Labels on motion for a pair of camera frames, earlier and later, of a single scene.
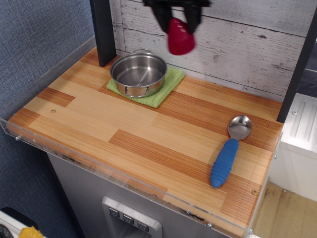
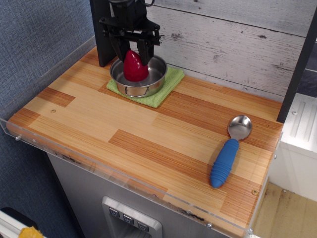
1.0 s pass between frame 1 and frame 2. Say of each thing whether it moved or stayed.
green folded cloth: stayed
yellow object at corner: stayed
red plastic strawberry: moved
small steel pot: stayed
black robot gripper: moved
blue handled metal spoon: stayed
